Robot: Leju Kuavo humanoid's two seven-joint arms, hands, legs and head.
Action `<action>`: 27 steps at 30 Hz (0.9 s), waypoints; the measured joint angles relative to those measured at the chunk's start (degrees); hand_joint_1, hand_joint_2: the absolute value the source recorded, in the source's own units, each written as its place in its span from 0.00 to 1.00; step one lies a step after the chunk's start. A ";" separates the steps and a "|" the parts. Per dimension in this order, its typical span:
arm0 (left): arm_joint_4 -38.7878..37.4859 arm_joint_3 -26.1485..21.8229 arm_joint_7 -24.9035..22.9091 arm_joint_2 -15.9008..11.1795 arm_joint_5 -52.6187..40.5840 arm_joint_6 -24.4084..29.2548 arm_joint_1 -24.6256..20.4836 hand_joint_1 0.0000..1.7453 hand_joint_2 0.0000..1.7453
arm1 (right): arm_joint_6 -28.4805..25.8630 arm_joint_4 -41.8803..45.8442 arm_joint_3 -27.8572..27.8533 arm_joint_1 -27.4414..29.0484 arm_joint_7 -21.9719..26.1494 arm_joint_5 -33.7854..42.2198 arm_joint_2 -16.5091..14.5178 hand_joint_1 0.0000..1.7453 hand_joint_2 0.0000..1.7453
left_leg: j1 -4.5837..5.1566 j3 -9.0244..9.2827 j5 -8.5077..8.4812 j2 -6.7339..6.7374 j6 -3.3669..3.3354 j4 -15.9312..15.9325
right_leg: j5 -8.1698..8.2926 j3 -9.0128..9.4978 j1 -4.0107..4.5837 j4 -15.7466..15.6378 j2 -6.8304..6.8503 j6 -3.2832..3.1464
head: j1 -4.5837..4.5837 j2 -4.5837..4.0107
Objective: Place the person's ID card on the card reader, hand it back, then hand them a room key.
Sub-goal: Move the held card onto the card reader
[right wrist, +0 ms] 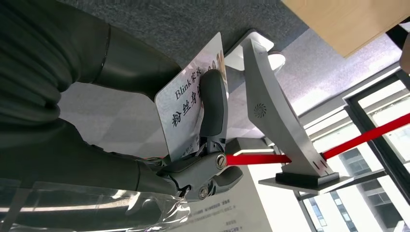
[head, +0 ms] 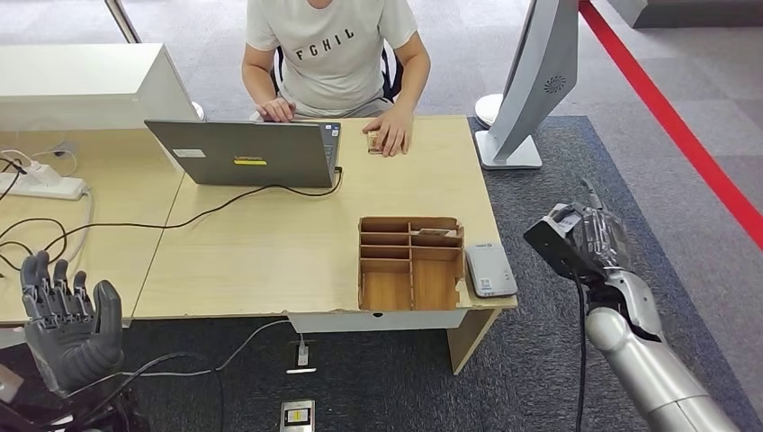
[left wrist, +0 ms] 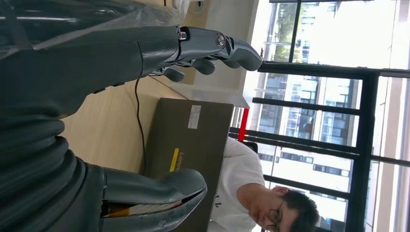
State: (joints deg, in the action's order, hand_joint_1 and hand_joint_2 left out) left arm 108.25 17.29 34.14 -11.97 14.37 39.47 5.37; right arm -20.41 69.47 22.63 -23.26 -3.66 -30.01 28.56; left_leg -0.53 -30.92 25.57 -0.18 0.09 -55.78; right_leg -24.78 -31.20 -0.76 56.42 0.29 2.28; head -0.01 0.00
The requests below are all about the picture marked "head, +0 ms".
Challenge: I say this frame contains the person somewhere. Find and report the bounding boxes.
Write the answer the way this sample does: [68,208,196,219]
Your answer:
[241,0,432,159]

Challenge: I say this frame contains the metal pole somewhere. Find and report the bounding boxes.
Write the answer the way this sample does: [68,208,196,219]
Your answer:
[103,0,143,45]

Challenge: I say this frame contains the light wooden desk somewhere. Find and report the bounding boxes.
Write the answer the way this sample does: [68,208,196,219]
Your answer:
[0,128,186,329]
[133,116,518,377]

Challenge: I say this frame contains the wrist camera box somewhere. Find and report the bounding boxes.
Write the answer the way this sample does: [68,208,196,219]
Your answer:
[523,204,597,282]
[0,364,23,404]

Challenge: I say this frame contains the grey laptop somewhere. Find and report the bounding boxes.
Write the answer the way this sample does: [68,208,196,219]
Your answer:
[144,120,342,190]

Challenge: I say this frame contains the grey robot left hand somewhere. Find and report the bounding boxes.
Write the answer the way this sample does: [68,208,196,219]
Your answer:
[19,250,125,395]

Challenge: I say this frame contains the person's left hand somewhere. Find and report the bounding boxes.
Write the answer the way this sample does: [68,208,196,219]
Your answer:
[362,107,414,158]

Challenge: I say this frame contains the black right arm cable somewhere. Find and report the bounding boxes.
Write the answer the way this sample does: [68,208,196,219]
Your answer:
[569,274,592,432]

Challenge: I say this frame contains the grey platform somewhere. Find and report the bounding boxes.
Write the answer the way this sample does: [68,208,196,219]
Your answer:
[605,0,763,30]

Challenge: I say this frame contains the wooden compartment organizer box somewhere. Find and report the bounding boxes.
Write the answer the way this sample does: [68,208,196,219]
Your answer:
[357,216,465,312]

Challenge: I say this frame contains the white power strip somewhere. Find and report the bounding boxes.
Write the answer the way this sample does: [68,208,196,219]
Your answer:
[0,162,89,203]

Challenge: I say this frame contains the white floor cable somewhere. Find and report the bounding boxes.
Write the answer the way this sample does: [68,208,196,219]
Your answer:
[121,319,305,380]

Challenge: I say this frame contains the person's right hand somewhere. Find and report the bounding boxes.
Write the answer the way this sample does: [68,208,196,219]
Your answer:
[256,98,298,124]

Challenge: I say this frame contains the black laptop power cable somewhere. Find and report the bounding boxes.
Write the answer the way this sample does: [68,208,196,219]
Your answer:
[59,168,346,238]

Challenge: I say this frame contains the grey power strip cable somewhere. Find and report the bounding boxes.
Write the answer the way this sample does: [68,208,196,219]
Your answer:
[71,187,96,257]

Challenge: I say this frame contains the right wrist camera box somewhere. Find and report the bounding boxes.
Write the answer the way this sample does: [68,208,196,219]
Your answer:
[523,204,597,282]

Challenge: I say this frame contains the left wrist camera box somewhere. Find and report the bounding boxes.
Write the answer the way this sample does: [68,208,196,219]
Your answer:
[0,364,23,404]

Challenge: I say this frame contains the white floor plug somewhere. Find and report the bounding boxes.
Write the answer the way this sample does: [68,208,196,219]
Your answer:
[285,339,318,375]

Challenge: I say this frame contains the silver floor socket box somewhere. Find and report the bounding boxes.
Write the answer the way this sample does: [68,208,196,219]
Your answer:
[279,399,316,432]

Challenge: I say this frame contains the black looped cables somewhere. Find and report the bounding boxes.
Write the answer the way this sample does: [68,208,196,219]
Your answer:
[0,157,67,273]

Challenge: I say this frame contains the grey card reader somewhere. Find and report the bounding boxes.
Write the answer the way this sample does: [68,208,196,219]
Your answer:
[463,241,518,299]

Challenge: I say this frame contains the silver monitor with stand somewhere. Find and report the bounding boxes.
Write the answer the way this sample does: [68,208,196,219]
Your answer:
[473,0,580,171]

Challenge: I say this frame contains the white cabinet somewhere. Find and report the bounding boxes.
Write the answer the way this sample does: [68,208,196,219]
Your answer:
[0,42,198,132]

